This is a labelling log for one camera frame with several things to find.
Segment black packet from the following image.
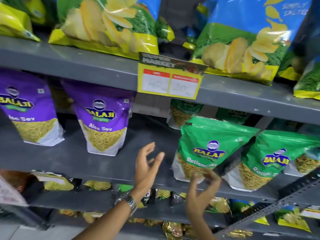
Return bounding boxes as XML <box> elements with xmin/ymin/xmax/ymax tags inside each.
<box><xmin>204</xmin><ymin>137</ymin><xmax>257</xmax><ymax>178</ymax></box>

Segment person's left forearm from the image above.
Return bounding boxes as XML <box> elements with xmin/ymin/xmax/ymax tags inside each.
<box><xmin>73</xmin><ymin>204</ymin><xmax>132</xmax><ymax>240</ymax></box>

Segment yellow price label tag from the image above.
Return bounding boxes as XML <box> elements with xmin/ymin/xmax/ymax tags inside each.
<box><xmin>137</xmin><ymin>52</ymin><xmax>209</xmax><ymax>100</ymax></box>

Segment purple snack packet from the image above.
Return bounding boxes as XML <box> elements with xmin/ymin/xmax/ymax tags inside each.
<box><xmin>0</xmin><ymin>68</ymin><xmax>65</xmax><ymax>147</ymax></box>
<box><xmin>61</xmin><ymin>80</ymin><xmax>135</xmax><ymax>157</ymax></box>

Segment grey slotted shelf post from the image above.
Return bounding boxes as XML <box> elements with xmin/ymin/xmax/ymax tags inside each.
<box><xmin>214</xmin><ymin>168</ymin><xmax>320</xmax><ymax>240</ymax></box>

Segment grey metal shelf board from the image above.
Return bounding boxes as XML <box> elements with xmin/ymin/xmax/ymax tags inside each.
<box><xmin>0</xmin><ymin>188</ymin><xmax>320</xmax><ymax>240</ymax></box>
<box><xmin>0</xmin><ymin>108</ymin><xmax>320</xmax><ymax>206</ymax></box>
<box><xmin>0</xmin><ymin>35</ymin><xmax>320</xmax><ymax>126</ymax></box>

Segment person's right hand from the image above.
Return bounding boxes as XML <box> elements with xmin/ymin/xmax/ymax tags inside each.
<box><xmin>186</xmin><ymin>170</ymin><xmax>222</xmax><ymax>219</ymax></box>

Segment small blue yellow chips packet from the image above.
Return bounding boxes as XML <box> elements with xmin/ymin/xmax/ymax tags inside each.
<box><xmin>273</xmin><ymin>205</ymin><xmax>312</xmax><ymax>233</ymax></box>
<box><xmin>230</xmin><ymin>199</ymin><xmax>270</xmax><ymax>226</ymax></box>

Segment person's right forearm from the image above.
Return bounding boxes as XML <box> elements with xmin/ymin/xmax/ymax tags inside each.
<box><xmin>187</xmin><ymin>212</ymin><xmax>218</xmax><ymax>240</ymax></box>

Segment row of black chip packets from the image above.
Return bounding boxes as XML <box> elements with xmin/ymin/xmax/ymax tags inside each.
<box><xmin>30</xmin><ymin>170</ymin><xmax>232</xmax><ymax>215</ymax></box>

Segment person's left hand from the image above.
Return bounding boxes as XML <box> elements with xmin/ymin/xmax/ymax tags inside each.
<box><xmin>129</xmin><ymin>142</ymin><xmax>165</xmax><ymax>198</ymax></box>

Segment row of gold foil packets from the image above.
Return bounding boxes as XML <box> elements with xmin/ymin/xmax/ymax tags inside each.
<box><xmin>59</xmin><ymin>209</ymin><xmax>253</xmax><ymax>240</ymax></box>

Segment yellow green chips bag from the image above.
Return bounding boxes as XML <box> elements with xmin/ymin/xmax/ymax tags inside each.
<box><xmin>0</xmin><ymin>0</ymin><xmax>41</xmax><ymax>42</ymax></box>

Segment silver metal wristwatch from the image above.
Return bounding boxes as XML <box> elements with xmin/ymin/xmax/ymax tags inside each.
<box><xmin>114</xmin><ymin>193</ymin><xmax>138</xmax><ymax>217</ymax></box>

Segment green snack packet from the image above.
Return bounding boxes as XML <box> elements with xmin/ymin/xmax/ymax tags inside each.
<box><xmin>284</xmin><ymin>147</ymin><xmax>320</xmax><ymax>177</ymax></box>
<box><xmin>223</xmin><ymin>129</ymin><xmax>320</xmax><ymax>192</ymax></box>
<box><xmin>167</xmin><ymin>98</ymin><xmax>204</xmax><ymax>130</ymax></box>
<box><xmin>171</xmin><ymin>115</ymin><xmax>260</xmax><ymax>184</ymax></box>
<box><xmin>215</xmin><ymin>107</ymin><xmax>252</xmax><ymax>125</ymax></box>

